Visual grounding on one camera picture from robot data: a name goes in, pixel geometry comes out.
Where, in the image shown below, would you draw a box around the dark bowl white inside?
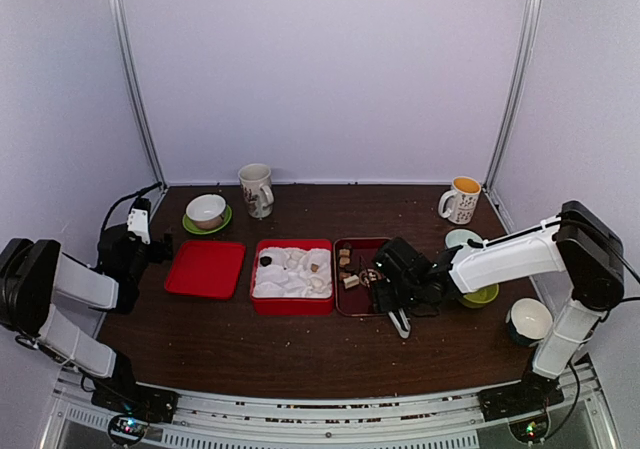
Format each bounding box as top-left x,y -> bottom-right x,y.
505,298 -> 553,347

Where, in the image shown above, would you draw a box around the lime green bowl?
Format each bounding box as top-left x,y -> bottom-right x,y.
459,284 -> 499,309

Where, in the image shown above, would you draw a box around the tall white patterned mug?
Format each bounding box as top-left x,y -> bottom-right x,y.
238,163 -> 275,219

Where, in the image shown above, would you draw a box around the white paper cupcake liners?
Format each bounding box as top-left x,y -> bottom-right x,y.
252,246 -> 333,299

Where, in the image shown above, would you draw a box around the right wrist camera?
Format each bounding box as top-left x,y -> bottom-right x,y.
373,237 -> 432,279

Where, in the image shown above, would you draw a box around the white bowl on saucer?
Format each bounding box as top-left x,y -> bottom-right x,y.
186,194 -> 227,227

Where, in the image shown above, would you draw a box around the light blue patterned bowl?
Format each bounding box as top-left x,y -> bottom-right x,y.
445,229 -> 484,249

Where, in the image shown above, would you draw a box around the front aluminium rail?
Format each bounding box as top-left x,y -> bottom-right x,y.
39,363 -> 621,449

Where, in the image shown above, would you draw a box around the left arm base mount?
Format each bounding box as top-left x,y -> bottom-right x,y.
91,386 -> 179,423

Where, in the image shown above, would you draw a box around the green saucer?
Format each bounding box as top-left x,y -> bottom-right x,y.
182,206 -> 233,236

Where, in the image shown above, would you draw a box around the red chocolate tray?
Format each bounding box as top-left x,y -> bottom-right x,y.
333,237 -> 389,318

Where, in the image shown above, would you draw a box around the red tin lid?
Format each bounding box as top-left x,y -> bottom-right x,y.
164,240 -> 246,301

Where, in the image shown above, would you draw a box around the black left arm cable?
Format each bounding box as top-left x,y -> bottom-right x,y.
97,182 -> 164,245

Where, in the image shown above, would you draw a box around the aluminium frame post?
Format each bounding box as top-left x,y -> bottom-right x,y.
484,0 -> 543,194
109,0 -> 168,190

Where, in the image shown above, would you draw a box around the white mug yellow inside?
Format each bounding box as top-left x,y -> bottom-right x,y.
438,176 -> 482,225

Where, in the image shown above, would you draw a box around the left aluminium frame post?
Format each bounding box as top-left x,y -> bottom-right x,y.
109,0 -> 168,190

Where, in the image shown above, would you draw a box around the white block chocolate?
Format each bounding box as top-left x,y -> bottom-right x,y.
343,275 -> 360,289

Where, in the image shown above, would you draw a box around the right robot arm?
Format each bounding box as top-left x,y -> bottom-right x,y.
371,200 -> 626,411

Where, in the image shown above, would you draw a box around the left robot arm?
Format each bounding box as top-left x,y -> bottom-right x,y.
1,225 -> 173,413

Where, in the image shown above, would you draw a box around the red tin box base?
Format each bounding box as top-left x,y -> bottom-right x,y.
250,239 -> 335,316

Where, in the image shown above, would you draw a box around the metal serving tongs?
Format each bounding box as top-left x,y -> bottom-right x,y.
358,256 -> 411,339

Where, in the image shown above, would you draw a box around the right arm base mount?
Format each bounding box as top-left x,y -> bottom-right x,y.
477,383 -> 565,422

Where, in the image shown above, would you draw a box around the right aluminium frame post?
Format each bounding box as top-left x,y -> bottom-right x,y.
484,0 -> 543,194

